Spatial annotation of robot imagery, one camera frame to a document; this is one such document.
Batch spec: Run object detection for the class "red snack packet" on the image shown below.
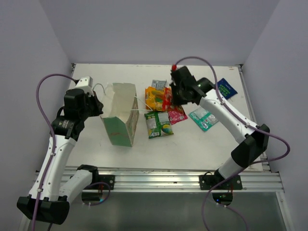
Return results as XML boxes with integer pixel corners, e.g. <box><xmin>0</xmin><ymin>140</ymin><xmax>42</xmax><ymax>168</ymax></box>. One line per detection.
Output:
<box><xmin>162</xmin><ymin>88</ymin><xmax>174</xmax><ymax>111</ymax></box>

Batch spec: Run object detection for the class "green paper bag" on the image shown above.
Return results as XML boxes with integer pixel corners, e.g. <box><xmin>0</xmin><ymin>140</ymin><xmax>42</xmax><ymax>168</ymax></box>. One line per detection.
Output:
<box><xmin>93</xmin><ymin>83</ymin><xmax>150</xmax><ymax>147</ymax></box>

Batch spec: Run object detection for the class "dark blue chips packet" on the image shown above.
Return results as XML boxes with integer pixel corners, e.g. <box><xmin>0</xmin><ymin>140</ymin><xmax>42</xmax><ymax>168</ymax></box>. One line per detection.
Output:
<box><xmin>218</xmin><ymin>78</ymin><xmax>238</xmax><ymax>100</ymax></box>

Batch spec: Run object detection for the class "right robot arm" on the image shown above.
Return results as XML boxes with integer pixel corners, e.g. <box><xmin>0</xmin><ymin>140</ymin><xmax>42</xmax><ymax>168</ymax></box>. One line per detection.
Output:
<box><xmin>170</xmin><ymin>65</ymin><xmax>270</xmax><ymax>189</ymax></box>

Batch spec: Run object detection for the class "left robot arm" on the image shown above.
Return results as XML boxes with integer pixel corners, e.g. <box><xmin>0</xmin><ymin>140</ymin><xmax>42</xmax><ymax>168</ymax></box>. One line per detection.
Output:
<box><xmin>17</xmin><ymin>87</ymin><xmax>103</xmax><ymax>225</ymax></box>

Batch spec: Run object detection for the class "grey snack packet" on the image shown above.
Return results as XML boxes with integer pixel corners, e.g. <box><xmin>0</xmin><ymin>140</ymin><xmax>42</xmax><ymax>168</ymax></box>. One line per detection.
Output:
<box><xmin>151</xmin><ymin>79</ymin><xmax>167</xmax><ymax>90</ymax></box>

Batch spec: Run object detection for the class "pink snack packet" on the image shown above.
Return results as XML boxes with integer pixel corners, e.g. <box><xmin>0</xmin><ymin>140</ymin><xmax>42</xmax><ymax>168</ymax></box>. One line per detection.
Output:
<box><xmin>168</xmin><ymin>105</ymin><xmax>188</xmax><ymax>125</ymax></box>

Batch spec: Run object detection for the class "orange yellow snack packet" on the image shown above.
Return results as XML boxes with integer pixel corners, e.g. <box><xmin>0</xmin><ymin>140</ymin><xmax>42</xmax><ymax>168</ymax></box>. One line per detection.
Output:
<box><xmin>145</xmin><ymin>87</ymin><xmax>164</xmax><ymax>112</ymax></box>

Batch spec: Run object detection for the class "teal candy packet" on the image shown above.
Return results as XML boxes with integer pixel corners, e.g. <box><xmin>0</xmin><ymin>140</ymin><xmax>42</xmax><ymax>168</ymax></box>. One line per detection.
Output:
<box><xmin>189</xmin><ymin>107</ymin><xmax>218</xmax><ymax>132</ymax></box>

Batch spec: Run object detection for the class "green snack packet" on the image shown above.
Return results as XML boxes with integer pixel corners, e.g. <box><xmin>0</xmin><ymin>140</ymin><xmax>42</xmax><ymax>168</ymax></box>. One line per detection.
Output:
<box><xmin>144</xmin><ymin>112</ymin><xmax>174</xmax><ymax>139</ymax></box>

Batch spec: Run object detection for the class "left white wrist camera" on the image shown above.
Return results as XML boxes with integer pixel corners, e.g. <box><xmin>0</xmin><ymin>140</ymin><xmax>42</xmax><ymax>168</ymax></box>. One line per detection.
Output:
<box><xmin>75</xmin><ymin>76</ymin><xmax>93</xmax><ymax>95</ymax></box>

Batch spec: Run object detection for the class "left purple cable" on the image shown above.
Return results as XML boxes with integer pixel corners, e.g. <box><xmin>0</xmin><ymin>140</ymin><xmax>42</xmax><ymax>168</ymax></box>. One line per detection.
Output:
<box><xmin>30</xmin><ymin>73</ymin><xmax>77</xmax><ymax>231</ymax></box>

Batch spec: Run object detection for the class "purple cable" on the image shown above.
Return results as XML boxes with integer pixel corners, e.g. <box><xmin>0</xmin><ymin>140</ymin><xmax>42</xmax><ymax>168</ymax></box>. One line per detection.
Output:
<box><xmin>30</xmin><ymin>73</ymin><xmax>77</xmax><ymax>231</ymax></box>
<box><xmin>174</xmin><ymin>56</ymin><xmax>291</xmax><ymax>231</ymax></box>

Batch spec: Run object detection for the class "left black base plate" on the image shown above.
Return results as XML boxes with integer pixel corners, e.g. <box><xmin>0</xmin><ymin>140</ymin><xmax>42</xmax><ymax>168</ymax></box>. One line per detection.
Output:
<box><xmin>84</xmin><ymin>174</ymin><xmax>115</xmax><ymax>192</ymax></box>

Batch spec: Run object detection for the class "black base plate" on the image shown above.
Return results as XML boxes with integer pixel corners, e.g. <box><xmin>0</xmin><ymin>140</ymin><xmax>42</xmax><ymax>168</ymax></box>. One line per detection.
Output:
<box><xmin>84</xmin><ymin>174</ymin><xmax>115</xmax><ymax>192</ymax></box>
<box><xmin>198</xmin><ymin>172</ymin><xmax>243</xmax><ymax>190</ymax></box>

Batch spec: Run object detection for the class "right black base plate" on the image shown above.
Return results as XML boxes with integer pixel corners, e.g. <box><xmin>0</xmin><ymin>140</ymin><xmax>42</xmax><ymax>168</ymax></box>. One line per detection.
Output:
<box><xmin>198</xmin><ymin>172</ymin><xmax>243</xmax><ymax>190</ymax></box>

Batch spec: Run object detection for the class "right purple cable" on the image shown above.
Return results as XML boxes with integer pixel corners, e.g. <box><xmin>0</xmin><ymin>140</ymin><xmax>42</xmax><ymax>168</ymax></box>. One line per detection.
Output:
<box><xmin>174</xmin><ymin>56</ymin><xmax>291</xmax><ymax>231</ymax></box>

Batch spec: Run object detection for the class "aluminium mounting rail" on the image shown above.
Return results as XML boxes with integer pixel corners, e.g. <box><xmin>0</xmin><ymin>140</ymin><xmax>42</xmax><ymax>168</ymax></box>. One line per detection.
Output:
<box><xmin>35</xmin><ymin>166</ymin><xmax>284</xmax><ymax>193</ymax></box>

